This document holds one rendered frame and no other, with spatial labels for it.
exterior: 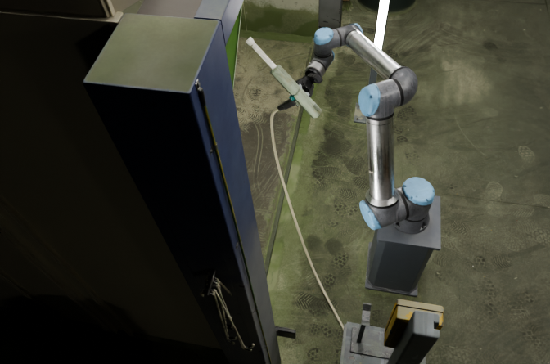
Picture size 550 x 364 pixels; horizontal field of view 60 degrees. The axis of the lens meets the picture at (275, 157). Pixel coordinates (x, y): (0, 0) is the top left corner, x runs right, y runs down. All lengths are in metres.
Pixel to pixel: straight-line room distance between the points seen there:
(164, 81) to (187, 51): 0.07
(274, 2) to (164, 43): 3.39
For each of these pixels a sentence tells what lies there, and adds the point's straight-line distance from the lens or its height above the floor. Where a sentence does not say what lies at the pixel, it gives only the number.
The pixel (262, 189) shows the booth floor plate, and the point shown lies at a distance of 3.29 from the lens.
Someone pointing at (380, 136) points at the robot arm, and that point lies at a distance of 1.98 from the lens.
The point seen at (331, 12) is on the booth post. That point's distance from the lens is 4.17.
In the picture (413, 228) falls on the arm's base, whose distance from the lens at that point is 2.45.
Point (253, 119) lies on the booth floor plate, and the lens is 3.69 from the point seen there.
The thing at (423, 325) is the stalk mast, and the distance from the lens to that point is 1.24.
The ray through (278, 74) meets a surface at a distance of 2.19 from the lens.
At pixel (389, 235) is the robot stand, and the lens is 2.46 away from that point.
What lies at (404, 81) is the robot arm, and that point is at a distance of 1.95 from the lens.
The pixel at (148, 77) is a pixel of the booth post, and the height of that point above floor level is 2.29.
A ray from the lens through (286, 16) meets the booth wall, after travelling 4.26.
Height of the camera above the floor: 2.79
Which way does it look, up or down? 53 degrees down
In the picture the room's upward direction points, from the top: 5 degrees counter-clockwise
